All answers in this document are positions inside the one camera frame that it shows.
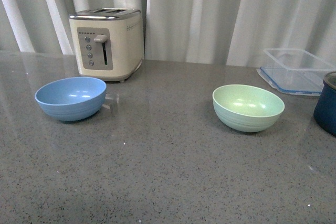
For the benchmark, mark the green bowl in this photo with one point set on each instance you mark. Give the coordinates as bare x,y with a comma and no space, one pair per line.
247,108

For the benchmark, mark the blue bowl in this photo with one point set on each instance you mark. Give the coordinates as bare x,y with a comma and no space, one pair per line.
72,99

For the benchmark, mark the cream two-slot toaster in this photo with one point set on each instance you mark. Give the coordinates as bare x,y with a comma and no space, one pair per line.
108,42

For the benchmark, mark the white curtain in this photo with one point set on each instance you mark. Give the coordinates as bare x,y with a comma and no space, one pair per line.
231,32

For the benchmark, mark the clear plastic container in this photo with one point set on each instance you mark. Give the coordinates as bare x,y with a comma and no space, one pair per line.
296,59

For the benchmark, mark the blue-rimmed container lid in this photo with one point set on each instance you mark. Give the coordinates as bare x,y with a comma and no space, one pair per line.
294,82

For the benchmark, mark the dark blue pot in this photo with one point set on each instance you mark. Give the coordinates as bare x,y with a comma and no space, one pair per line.
324,112

